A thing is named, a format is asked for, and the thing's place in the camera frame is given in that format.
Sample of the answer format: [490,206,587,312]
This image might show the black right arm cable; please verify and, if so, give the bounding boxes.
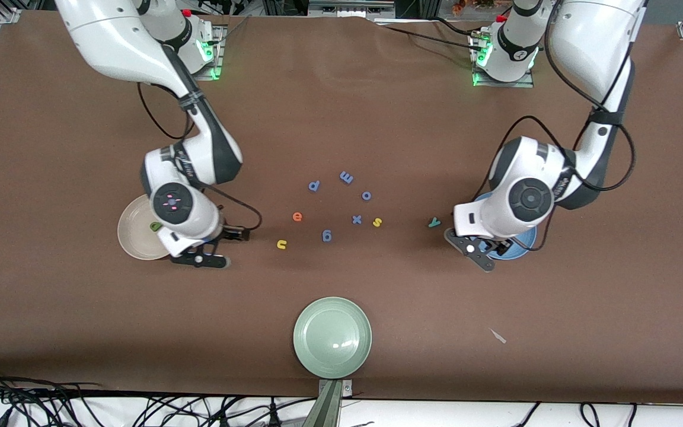
[137,82,263,232]

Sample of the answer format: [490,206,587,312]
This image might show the pale green plate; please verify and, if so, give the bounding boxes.
[293,297,373,380]

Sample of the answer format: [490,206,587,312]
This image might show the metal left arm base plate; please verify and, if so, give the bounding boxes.
[472,30,535,89]

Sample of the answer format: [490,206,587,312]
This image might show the thin black cable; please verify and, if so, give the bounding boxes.
[510,402,542,427]

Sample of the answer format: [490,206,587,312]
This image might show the orange object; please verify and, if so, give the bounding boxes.
[451,0,499,14]

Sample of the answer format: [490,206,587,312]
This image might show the black cable lying on cover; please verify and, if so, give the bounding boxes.
[374,21,484,51]

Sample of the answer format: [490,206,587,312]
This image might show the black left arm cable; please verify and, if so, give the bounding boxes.
[473,12,637,253]

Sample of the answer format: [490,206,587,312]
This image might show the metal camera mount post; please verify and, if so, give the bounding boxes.
[303,378,354,427]

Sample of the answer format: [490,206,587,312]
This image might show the brown table cover sheet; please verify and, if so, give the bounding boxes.
[0,9,683,407]

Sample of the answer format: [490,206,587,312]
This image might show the silver metal plate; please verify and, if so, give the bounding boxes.
[308,0,397,17]

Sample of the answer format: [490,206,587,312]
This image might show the beige brown plate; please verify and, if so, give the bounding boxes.
[117,194,170,261]

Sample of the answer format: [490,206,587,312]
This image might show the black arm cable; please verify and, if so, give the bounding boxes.
[473,12,637,253]
[137,82,263,232]

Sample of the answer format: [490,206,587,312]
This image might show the blue plate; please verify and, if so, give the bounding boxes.
[475,191,538,262]

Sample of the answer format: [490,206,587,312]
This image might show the dark aluminium frame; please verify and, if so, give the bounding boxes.
[261,0,437,18]

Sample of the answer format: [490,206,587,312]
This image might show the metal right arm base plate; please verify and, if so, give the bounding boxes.
[190,24,224,81]

